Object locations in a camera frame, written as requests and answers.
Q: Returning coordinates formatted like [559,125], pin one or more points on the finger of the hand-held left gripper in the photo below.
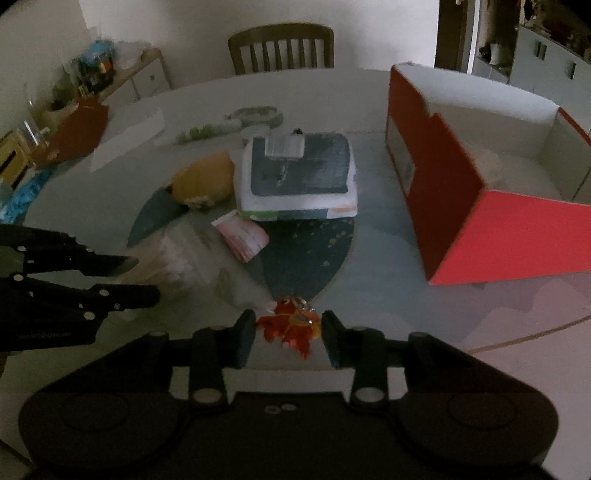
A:
[134,296]
[111,264]

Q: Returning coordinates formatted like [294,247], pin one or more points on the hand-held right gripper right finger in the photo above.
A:
[333,341]

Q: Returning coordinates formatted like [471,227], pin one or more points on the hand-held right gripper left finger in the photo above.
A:
[244,341]

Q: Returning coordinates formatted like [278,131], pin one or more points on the green white bottle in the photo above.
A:
[203,133]

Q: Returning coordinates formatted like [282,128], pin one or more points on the red cardboard box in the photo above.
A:
[443,184]

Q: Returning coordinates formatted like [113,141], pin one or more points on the clear plastic bag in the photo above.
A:
[184,263]

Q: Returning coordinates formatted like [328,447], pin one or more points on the dark blue speckled mat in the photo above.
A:
[304,258]

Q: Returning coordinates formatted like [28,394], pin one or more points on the pink white packet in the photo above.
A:
[242,237]

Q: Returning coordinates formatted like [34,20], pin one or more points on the blue patterned cloth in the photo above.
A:
[23,194]

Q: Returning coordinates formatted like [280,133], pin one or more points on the yellow plush toy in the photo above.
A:
[205,182]

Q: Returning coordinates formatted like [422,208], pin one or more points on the red brown bag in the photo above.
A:
[78,131]

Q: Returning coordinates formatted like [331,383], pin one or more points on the yellow box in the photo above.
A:
[14,157]

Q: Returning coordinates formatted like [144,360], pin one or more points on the white box with blue top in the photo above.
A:
[304,180]

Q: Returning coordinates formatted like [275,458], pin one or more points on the white wooden sideboard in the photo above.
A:
[147,78]

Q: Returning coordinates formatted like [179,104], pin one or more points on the white round lid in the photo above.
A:
[255,131]

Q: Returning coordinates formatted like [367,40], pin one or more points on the white plastic bag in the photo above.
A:
[131,54]

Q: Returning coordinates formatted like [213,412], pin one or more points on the blue lidded container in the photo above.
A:
[100,50]

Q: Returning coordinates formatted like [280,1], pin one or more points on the wooden chair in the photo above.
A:
[281,50]

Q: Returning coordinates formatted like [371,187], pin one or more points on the grey cabinet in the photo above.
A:
[549,60]

